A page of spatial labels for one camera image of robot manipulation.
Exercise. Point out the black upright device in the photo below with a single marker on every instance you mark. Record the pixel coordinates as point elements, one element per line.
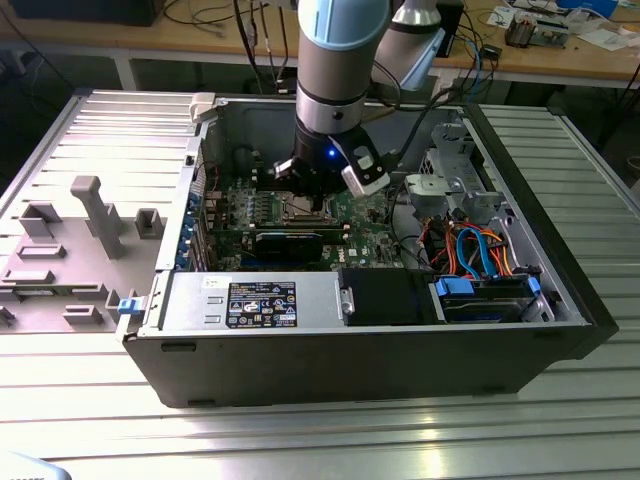
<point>454,20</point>

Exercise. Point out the black equipment box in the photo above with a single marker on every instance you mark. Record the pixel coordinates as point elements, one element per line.
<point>75,12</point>

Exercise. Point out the blue case latch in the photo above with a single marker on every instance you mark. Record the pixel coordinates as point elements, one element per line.
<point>130,306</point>

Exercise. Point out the grey parts rack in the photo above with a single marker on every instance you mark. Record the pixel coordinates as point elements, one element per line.
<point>75,300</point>

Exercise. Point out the metal drive cage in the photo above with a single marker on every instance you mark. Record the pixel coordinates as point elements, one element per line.
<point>450,150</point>

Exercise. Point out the metal locking lever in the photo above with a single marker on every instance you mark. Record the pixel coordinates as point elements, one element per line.
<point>302,221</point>

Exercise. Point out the black plastic shroud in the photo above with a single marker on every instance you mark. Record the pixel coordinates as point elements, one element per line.
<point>385,297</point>

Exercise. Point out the blue box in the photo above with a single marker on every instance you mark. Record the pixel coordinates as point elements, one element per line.
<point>590,4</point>

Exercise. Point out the CPU socket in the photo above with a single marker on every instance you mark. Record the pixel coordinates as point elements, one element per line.
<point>305,220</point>

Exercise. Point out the white papers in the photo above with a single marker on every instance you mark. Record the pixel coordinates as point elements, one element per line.
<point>605,40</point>

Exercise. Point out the small black adapter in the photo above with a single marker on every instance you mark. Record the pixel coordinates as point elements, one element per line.
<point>491,52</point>

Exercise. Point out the white rounded device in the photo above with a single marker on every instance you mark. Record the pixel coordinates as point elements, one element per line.
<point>25,470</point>

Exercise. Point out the silver power supply unit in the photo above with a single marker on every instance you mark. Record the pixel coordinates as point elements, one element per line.
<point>190,300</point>

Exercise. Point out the green motherboard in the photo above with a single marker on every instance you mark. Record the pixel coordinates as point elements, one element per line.
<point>372,232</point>

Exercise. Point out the black PC case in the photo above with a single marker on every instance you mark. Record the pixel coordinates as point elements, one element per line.
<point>325,370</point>

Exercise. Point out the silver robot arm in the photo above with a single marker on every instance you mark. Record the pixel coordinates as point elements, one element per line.
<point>335,65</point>

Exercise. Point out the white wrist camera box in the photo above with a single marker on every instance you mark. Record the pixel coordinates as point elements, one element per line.
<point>367,184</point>

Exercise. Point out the small electronics assembly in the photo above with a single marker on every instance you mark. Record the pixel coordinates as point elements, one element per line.
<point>520,32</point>

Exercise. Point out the wooden desk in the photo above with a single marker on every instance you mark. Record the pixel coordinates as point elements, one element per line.
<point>175,40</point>

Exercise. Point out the hard disk in blue carrier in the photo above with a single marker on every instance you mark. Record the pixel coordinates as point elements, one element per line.
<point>480,307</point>

